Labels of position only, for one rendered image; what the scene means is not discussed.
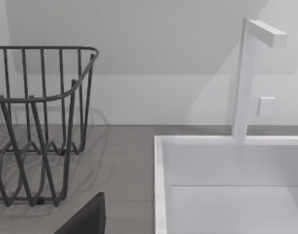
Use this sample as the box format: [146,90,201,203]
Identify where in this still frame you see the dark grey wire basket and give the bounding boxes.
[0,45,100,208]

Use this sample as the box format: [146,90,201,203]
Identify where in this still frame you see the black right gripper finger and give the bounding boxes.
[53,192,106,234]

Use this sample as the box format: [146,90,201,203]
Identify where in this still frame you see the white sink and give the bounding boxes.
[154,135,298,234]

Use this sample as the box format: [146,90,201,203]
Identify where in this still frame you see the tall white tap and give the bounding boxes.
[232,17,289,142]

